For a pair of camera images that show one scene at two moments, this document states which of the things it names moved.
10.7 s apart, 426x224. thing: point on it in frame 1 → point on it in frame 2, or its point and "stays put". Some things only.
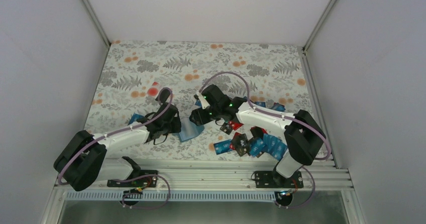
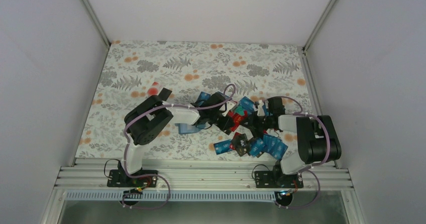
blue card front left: [222, 147] stays put
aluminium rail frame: [208, 174] stays put
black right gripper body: [203, 119] → [259, 124]
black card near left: [164, 94] stays put
